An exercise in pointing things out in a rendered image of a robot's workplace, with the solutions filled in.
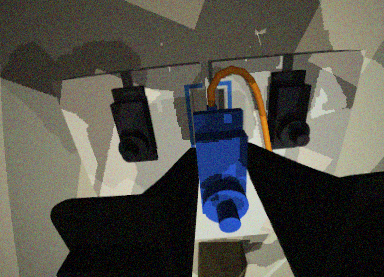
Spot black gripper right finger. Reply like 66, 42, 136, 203
247, 143, 384, 277

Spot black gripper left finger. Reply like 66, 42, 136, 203
50, 147, 199, 277

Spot blue micro servo with orange cable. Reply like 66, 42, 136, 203
193, 66, 272, 233

